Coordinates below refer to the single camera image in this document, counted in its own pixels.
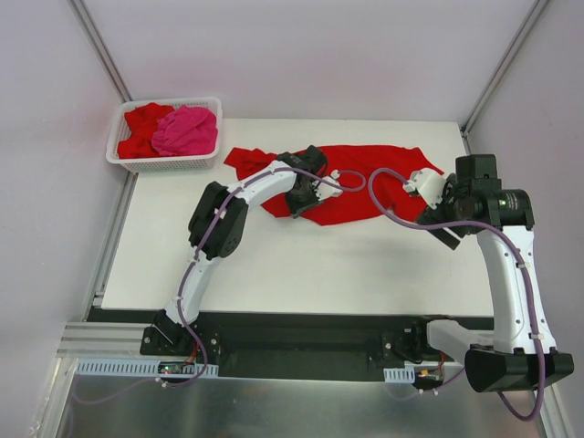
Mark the red t shirt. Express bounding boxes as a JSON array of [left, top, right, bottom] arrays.
[[118, 102, 174, 160], [223, 144, 446, 228]]

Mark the white plastic basket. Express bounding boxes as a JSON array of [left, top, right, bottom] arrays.
[[106, 97, 223, 173]]

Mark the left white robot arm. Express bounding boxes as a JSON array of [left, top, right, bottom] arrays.
[[149, 146, 328, 355]]

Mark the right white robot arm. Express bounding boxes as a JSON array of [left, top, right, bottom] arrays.
[[403, 154, 574, 392]]

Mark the pink t shirt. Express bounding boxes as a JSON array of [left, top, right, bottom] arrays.
[[151, 105, 218, 157]]

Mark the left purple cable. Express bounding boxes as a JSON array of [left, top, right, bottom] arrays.
[[72, 166, 366, 405]]

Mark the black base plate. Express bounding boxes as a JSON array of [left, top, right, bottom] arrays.
[[86, 308, 496, 380]]

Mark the right white cable duct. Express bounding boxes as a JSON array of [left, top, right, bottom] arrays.
[[383, 366, 416, 384]]

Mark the white cable duct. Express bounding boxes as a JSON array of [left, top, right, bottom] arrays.
[[77, 359, 219, 380], [383, 366, 416, 384]]

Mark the right aluminium frame post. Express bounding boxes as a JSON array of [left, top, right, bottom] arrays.
[[460, 0, 552, 139]]

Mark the aluminium frame post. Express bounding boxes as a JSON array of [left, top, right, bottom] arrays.
[[460, 0, 552, 139], [67, 0, 133, 103]]

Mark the left white cable duct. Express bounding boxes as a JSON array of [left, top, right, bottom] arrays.
[[77, 359, 219, 380]]

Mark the left aluminium frame post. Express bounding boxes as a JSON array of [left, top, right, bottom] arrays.
[[67, 0, 133, 103]]

